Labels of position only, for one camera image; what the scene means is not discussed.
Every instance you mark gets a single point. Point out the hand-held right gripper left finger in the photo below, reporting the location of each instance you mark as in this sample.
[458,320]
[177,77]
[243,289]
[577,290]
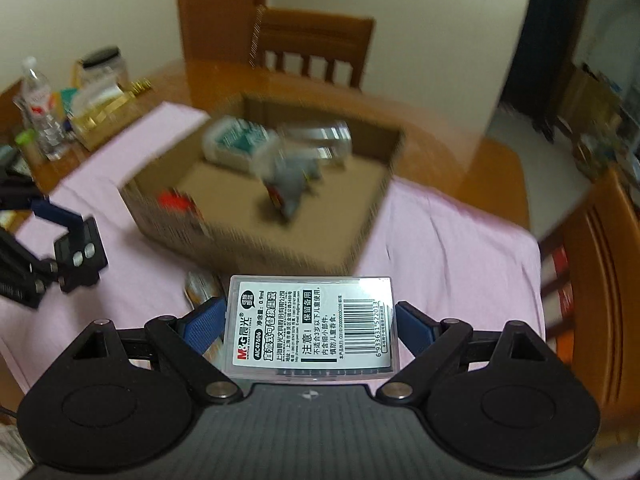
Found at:
[202,327]

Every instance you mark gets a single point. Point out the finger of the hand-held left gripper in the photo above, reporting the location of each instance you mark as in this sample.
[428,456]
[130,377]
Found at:
[80,255]
[17,187]

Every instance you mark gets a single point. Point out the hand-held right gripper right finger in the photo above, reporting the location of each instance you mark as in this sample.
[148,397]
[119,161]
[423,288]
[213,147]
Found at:
[417,332]

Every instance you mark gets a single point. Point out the clear labelled plastic case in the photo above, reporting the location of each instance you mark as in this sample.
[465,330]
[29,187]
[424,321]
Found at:
[310,330]

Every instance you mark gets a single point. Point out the red toy train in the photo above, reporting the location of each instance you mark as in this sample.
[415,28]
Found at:
[177,202]

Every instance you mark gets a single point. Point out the brown cardboard box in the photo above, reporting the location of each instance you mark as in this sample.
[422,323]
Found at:
[300,240]

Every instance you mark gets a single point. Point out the grey elephant toy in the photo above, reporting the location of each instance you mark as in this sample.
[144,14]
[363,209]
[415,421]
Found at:
[290,185]

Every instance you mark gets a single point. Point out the white plastic bottle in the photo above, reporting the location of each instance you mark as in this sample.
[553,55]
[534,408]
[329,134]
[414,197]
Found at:
[235,142]

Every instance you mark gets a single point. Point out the clear plastic jar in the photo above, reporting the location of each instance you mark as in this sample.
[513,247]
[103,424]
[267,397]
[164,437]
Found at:
[320,140]

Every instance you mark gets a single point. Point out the bottle of yellow capsules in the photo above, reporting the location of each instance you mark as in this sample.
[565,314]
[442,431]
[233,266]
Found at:
[200,285]

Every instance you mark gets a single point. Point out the green capped bottle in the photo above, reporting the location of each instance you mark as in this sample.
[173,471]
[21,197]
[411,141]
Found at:
[26,138]

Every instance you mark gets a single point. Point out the pink towel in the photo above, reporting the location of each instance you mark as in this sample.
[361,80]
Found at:
[450,260]

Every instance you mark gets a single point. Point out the clear water bottle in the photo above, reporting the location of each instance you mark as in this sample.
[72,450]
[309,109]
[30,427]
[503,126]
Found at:
[42,110]

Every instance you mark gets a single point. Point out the gold tissue box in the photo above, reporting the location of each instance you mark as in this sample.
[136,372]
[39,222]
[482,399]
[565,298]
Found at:
[97,115]

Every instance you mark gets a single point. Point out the clear jar with black lid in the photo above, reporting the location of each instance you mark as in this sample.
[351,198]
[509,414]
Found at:
[102,67]

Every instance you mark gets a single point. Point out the wooden chair with striped backrest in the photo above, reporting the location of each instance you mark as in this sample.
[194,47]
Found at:
[595,285]

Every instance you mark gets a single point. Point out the wooden door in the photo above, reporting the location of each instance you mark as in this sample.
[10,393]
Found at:
[220,5]

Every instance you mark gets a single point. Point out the wooden chair with slatted back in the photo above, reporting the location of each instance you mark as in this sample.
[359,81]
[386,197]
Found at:
[315,35]

